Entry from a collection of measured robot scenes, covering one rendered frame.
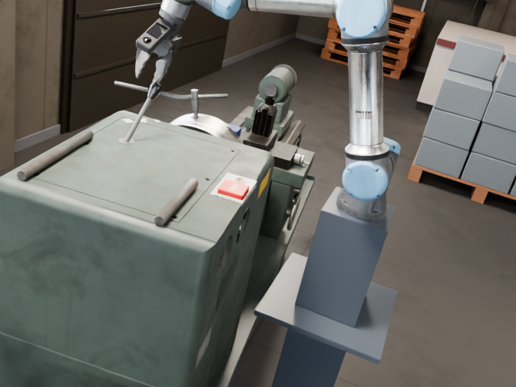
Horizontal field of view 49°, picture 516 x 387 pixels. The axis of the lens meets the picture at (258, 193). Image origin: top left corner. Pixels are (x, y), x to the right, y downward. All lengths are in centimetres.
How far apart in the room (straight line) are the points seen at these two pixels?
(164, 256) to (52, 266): 26
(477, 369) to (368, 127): 198
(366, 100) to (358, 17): 20
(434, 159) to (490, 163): 45
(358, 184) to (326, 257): 32
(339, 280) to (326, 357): 29
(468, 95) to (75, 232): 414
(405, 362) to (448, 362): 25
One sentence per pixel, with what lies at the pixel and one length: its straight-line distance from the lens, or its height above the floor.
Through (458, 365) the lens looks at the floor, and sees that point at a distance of 317.
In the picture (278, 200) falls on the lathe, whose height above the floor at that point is 79.
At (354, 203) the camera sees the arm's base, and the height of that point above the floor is 114.
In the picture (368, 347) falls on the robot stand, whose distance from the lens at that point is 178.
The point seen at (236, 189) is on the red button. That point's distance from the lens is 128.
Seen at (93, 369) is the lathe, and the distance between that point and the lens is 138.
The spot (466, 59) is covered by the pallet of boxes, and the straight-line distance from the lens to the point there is 533.
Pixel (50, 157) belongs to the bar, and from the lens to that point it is 130.
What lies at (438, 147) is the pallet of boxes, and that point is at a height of 36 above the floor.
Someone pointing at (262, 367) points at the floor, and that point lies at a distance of 270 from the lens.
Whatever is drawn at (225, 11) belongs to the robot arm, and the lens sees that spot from 154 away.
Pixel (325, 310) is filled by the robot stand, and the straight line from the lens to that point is 182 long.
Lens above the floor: 183
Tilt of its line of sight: 26 degrees down
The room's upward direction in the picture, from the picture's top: 13 degrees clockwise
